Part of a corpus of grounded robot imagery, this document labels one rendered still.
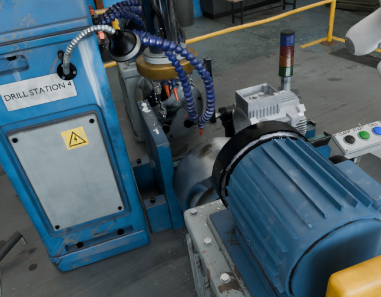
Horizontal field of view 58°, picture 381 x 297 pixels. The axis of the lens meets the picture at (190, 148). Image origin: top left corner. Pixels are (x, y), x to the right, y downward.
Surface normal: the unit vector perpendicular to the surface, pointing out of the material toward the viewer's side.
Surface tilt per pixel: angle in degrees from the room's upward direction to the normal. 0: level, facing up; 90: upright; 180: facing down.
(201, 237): 0
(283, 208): 41
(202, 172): 32
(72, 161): 90
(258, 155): 23
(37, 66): 90
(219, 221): 0
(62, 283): 0
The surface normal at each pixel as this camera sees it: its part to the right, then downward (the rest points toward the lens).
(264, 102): 0.31, 0.52
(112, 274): -0.11, -0.81
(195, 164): -0.59, -0.55
